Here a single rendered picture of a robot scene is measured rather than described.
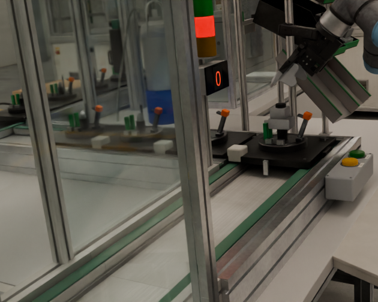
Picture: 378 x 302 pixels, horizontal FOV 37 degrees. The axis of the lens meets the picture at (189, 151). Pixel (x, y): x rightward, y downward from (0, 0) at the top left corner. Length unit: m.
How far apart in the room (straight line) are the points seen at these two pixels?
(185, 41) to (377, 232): 0.79
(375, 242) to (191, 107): 0.70
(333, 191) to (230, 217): 0.28
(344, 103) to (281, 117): 0.36
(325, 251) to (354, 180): 0.23
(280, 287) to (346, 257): 0.18
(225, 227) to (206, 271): 0.45
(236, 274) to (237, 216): 0.34
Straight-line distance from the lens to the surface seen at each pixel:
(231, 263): 1.04
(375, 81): 5.76
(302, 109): 3.21
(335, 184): 1.42
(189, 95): 0.73
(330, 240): 1.32
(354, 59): 5.79
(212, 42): 1.44
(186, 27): 0.73
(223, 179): 1.51
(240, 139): 1.73
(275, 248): 1.16
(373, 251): 1.28
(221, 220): 1.30
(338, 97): 1.91
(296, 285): 1.15
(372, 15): 1.44
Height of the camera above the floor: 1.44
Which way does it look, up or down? 16 degrees down
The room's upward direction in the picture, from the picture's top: 6 degrees counter-clockwise
